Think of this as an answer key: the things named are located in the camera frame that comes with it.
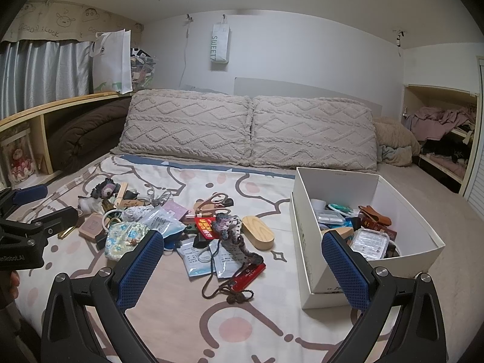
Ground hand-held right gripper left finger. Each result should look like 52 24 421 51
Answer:
40 229 165 363

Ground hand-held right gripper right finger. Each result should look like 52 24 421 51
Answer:
321 230 449 363

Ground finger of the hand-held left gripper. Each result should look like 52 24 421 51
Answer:
0 184 48 212
32 206 79 235

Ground floral fabric pouch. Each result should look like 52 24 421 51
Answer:
104 221 150 261

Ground white cardboard box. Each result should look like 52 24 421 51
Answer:
291 166 446 295

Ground purple crochet toy with cord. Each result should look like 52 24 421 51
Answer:
202 214 265 303

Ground red case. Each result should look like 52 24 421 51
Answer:
218 264 266 292

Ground person's left hand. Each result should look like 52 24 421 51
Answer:
8 271 20 303

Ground clear plastic case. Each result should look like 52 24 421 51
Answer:
350 229 390 261

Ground pink square box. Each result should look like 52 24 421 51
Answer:
77 214 104 240

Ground doll in clear box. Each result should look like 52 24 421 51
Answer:
0 123 38 188

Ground wooden boat-shaped piece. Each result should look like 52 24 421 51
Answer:
321 227 354 240

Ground red-brown small box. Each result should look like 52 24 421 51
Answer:
359 221 397 240

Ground purple crochet flower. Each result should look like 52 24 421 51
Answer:
93 179 119 199

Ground printed blanket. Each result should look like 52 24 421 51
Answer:
8 155 450 363

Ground purple card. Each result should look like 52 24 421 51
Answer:
161 200 190 220

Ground red printed packet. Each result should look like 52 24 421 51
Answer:
194 217 218 240

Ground brown folded blanket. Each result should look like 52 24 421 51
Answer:
49 98 133 171

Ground oval wooden box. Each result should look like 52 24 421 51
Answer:
241 215 276 251

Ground pink scissors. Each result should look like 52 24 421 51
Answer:
194 193 233 216

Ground grey curtain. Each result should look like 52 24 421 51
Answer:
0 40 93 119

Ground blue-grey cloth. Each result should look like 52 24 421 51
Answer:
378 146 401 164

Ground beige knitted pillow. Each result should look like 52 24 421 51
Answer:
250 96 379 171
111 89 253 167

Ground beige plush blanket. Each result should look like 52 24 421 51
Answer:
372 116 421 167

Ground white tote bag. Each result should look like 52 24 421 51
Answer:
90 29 134 95

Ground pile of dark clothes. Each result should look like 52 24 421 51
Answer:
420 136 473 167

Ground clear bag of small goods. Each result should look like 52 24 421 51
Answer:
130 47 156 91

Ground white louvered door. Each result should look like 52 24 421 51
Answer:
463 57 484 220

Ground beige printed valance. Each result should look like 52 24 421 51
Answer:
0 1 144 43

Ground pile of pink clothes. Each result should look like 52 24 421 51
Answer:
404 106 479 142

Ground grey headboard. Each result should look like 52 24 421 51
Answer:
234 77 383 112

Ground wooden closet shelf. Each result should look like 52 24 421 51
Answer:
403 84 481 196

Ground white hanging paper bag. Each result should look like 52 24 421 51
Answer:
210 14 231 65

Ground brown leather strap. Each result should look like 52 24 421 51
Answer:
358 204 392 227

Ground white hanging cable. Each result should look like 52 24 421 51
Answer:
178 13 195 87

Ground wall hook with cord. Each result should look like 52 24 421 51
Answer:
391 28 405 57

